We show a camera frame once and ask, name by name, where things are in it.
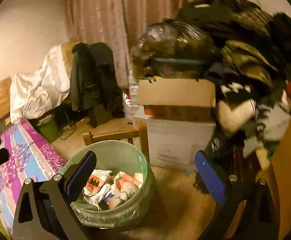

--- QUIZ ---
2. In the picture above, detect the tan sponge block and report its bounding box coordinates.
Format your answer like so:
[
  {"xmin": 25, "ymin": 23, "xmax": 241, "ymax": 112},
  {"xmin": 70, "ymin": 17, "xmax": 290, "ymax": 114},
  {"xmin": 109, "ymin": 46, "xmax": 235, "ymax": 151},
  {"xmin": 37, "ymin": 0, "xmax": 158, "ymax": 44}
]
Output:
[{"xmin": 108, "ymin": 197, "xmax": 122, "ymax": 209}]

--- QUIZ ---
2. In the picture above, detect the grey paper ball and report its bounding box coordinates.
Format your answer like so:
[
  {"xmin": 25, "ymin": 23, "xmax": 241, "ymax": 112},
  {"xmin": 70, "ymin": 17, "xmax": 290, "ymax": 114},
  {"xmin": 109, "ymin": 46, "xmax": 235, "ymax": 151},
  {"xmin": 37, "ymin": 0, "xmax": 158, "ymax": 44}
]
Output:
[{"xmin": 120, "ymin": 182, "xmax": 138, "ymax": 200}]

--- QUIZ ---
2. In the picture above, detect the green lined trash bin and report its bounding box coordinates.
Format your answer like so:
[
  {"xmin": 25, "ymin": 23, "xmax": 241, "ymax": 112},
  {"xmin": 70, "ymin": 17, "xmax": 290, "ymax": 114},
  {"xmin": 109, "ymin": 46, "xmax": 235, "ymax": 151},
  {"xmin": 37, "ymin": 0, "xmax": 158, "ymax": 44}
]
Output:
[{"xmin": 59, "ymin": 140, "xmax": 156, "ymax": 229}]

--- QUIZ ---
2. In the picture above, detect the floral striped bedspread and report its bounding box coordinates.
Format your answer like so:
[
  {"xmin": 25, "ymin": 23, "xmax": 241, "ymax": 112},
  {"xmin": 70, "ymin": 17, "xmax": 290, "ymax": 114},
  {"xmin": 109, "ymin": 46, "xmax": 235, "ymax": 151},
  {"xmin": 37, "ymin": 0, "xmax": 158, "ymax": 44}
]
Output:
[{"xmin": 0, "ymin": 120, "xmax": 66, "ymax": 239}]

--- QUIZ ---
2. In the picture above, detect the crumpled red white wrapper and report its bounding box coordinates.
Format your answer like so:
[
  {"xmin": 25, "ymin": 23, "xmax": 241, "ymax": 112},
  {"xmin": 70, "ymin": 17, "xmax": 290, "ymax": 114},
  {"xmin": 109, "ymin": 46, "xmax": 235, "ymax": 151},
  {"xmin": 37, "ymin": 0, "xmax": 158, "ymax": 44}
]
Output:
[{"xmin": 85, "ymin": 170, "xmax": 112, "ymax": 194}]

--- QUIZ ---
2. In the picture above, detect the small green waste bin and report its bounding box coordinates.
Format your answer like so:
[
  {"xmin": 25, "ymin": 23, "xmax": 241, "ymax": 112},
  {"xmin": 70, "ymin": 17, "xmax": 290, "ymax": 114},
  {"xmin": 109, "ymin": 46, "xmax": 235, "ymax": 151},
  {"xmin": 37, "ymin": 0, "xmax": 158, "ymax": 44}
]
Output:
[{"xmin": 35, "ymin": 114, "xmax": 59, "ymax": 142}]

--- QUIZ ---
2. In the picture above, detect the right white satin cover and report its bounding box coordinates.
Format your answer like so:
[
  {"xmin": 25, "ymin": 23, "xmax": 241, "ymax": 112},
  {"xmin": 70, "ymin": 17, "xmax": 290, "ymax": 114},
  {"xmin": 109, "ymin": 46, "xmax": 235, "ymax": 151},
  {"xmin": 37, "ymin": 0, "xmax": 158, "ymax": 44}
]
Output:
[{"xmin": 10, "ymin": 42, "xmax": 75, "ymax": 124}]

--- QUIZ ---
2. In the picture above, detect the white HP printer box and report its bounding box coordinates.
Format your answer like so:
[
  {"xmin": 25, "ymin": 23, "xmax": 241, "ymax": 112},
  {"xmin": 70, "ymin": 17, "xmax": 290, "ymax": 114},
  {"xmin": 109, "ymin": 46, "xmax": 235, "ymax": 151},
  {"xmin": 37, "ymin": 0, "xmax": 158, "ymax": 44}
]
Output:
[{"xmin": 133, "ymin": 107, "xmax": 215, "ymax": 172}]

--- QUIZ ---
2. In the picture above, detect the wooden chair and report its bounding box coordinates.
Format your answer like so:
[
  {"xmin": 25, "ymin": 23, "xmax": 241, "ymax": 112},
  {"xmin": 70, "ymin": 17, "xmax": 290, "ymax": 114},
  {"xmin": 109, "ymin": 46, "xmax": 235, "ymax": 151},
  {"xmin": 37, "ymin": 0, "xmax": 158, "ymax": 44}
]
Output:
[{"xmin": 82, "ymin": 121, "xmax": 150, "ymax": 162}]

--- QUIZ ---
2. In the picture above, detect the open brown cardboard box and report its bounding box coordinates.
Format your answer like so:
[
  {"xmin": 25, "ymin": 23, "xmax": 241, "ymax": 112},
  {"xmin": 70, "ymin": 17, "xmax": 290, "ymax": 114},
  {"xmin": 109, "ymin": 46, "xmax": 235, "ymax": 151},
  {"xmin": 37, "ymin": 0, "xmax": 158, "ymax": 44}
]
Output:
[{"xmin": 137, "ymin": 78, "xmax": 215, "ymax": 122}]

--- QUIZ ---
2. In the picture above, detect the dark jacket on chair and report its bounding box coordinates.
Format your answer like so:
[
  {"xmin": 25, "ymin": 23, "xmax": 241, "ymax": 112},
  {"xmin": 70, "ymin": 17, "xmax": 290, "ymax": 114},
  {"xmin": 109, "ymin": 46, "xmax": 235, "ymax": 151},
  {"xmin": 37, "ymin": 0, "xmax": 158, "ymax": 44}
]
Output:
[{"xmin": 70, "ymin": 42, "xmax": 124, "ymax": 118}]

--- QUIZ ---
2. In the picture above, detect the black plastic bag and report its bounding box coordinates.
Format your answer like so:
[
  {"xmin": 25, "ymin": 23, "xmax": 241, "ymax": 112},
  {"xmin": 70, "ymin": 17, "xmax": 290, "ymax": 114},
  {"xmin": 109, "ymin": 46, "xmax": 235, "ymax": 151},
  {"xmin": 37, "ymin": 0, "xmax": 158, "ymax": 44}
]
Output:
[{"xmin": 130, "ymin": 19, "xmax": 219, "ymax": 80}]

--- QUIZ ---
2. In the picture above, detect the pink patterned curtain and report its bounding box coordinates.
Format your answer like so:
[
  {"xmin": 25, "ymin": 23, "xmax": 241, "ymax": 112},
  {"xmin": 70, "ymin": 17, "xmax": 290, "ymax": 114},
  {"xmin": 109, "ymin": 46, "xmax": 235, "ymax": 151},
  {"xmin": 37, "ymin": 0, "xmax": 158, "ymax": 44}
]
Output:
[{"xmin": 64, "ymin": 0, "xmax": 195, "ymax": 89}]

